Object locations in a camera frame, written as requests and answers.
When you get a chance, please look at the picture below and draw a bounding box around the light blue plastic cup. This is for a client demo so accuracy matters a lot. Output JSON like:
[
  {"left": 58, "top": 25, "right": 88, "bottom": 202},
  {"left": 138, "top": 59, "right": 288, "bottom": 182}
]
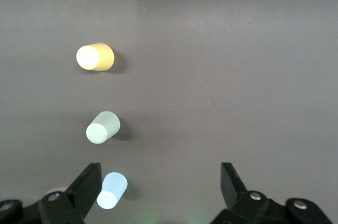
[{"left": 96, "top": 172, "right": 128, "bottom": 210}]

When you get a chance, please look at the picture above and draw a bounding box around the pale green plastic cup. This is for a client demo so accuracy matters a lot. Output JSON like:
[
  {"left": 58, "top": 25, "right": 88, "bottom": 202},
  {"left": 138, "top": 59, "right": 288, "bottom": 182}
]
[{"left": 86, "top": 110, "right": 121, "bottom": 144}]

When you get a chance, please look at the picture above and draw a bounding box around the yellow plastic cup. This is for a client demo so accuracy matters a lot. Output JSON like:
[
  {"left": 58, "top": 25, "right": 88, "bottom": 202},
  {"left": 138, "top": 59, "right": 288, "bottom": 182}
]
[{"left": 76, "top": 43, "right": 115, "bottom": 72}]

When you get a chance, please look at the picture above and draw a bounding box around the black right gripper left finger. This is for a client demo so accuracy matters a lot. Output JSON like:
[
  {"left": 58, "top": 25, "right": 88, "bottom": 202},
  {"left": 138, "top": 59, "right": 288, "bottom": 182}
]
[{"left": 39, "top": 162, "right": 102, "bottom": 224}]

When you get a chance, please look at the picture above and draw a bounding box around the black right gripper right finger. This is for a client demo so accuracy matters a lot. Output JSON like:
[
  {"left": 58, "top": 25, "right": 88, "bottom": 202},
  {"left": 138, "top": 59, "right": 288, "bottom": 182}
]
[{"left": 211, "top": 162, "right": 269, "bottom": 224}]

